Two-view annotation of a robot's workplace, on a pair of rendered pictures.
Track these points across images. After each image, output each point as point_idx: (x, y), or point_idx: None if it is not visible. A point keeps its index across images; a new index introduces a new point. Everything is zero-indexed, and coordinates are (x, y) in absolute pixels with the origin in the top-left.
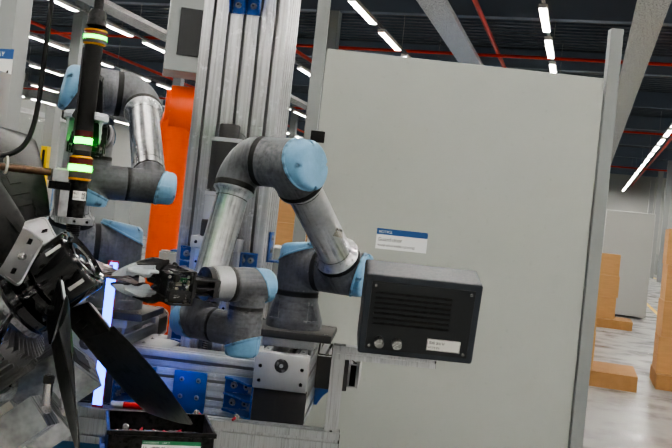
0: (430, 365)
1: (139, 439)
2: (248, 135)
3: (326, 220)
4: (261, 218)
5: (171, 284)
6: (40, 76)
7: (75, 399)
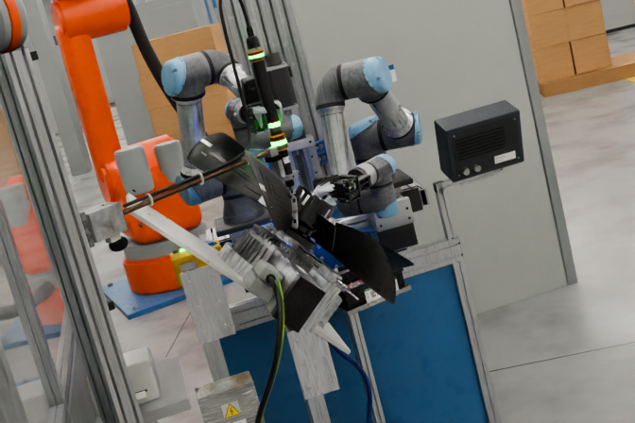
0: (499, 172)
1: (362, 290)
2: (283, 56)
3: (393, 104)
4: (317, 113)
5: (347, 189)
6: (241, 95)
7: (393, 274)
